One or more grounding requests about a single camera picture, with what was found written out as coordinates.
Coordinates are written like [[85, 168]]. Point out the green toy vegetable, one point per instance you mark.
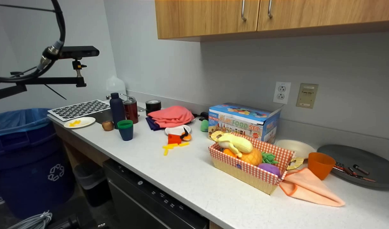
[[269, 159]]

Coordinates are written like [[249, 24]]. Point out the dark blue bottle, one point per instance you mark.
[[117, 109]]

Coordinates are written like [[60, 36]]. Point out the blue toy food box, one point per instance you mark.
[[246, 121]]

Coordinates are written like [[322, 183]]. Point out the yellow toy fry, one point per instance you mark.
[[167, 149], [182, 144]]

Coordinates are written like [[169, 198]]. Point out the grey bag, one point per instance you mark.
[[31, 221]]

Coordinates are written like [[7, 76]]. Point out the white wall outlet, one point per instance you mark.
[[281, 93]]

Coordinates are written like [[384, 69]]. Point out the yellow toy piece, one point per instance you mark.
[[295, 164]]

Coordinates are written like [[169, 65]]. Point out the pink cloth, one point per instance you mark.
[[172, 116]]

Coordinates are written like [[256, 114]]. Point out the orange napkin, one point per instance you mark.
[[309, 188]]

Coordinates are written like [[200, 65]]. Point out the orange toy fruit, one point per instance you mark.
[[252, 158]]

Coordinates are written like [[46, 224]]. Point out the red sticks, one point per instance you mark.
[[351, 172]]

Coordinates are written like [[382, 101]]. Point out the small black waste bin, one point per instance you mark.
[[93, 184]]

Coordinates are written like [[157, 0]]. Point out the pale yellow toy banana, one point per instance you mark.
[[234, 142]]

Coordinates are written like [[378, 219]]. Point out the dark red jar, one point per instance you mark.
[[131, 111]]

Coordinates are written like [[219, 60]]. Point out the grid patterned drying rack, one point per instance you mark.
[[78, 109]]

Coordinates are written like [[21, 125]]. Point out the navy cloth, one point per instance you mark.
[[152, 123]]

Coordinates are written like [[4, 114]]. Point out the black bar camera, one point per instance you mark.
[[75, 51]]

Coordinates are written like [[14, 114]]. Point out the red checkered basket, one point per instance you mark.
[[246, 173]]

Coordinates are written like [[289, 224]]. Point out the purple toy fruit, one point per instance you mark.
[[270, 169]]

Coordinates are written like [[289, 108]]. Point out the black dishwasher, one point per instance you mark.
[[148, 198]]

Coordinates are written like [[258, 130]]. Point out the green cup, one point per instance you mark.
[[126, 130]]

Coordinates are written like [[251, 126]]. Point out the blue recycling bin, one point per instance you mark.
[[24, 165]]

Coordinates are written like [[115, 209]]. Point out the beige wall plate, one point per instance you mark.
[[307, 95]]

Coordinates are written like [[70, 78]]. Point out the white plate with yellow food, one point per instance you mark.
[[79, 122]]

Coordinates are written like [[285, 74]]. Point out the wooden cabinet door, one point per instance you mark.
[[202, 17], [330, 13]]

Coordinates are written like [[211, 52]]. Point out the dark grey round plate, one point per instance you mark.
[[364, 159]]

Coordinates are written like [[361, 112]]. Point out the red toy fries box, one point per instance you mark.
[[174, 139]]

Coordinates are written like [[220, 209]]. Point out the orange cup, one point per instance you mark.
[[321, 165]]

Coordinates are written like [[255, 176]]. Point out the wooden wall cabinet body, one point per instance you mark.
[[296, 31]]

